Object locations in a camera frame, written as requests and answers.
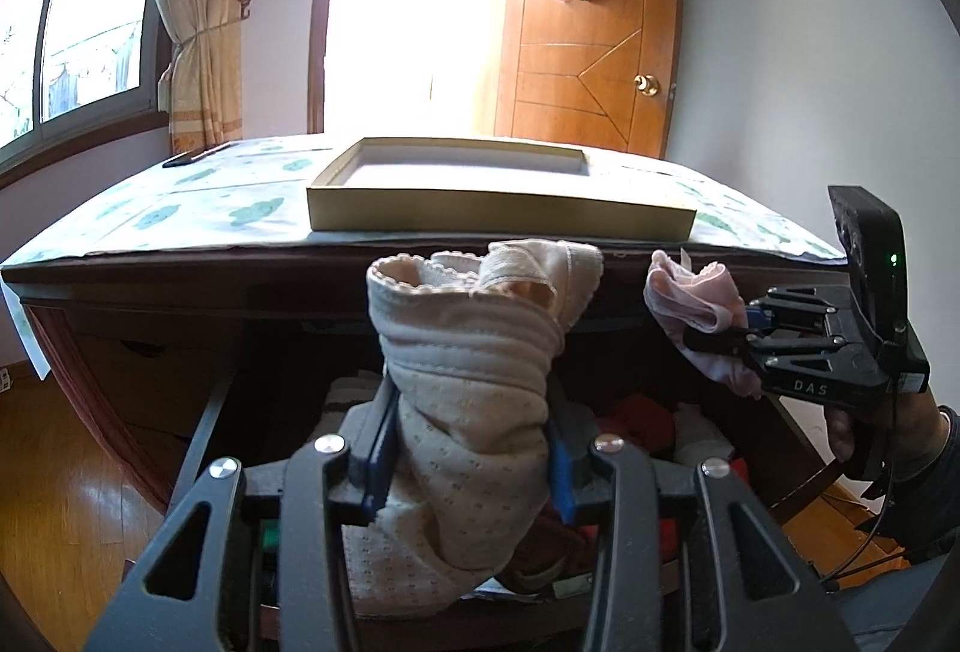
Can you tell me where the sliding glass window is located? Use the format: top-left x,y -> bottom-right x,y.
0,0 -> 170,173

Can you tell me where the black phone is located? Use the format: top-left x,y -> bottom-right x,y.
163,143 -> 232,168

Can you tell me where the person's right forearm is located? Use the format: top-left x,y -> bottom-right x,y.
892,406 -> 960,563

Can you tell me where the person's right hand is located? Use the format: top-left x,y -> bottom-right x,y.
823,388 -> 950,477

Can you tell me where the wooden door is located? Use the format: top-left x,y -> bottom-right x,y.
495,0 -> 683,159

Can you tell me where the shallow beige tray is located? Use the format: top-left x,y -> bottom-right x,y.
306,136 -> 697,242

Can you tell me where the red underwear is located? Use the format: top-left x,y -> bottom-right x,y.
517,517 -> 608,589
600,393 -> 680,458

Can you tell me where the person's leg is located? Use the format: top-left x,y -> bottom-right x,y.
821,558 -> 960,652

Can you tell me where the cloud print tablecloth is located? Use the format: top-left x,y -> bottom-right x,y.
4,134 -> 848,267

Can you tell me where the beige dotted underwear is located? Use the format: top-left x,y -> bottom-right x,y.
366,238 -> 605,621

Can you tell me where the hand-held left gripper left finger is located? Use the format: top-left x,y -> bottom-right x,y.
82,385 -> 404,652

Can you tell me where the dark wooden desk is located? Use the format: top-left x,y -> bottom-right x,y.
0,243 -> 863,525

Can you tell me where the pink underwear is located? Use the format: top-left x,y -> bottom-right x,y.
645,249 -> 766,398

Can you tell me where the dark wooden drawer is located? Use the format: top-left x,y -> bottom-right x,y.
165,314 -> 841,652

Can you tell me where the grey underwear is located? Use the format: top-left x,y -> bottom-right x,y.
315,376 -> 387,444

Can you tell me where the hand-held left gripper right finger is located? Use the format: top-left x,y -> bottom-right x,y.
544,415 -> 856,652

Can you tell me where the white dotted underwear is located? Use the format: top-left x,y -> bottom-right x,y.
671,400 -> 737,467

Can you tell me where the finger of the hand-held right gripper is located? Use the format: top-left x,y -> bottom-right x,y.
682,329 -> 876,384
745,286 -> 852,334

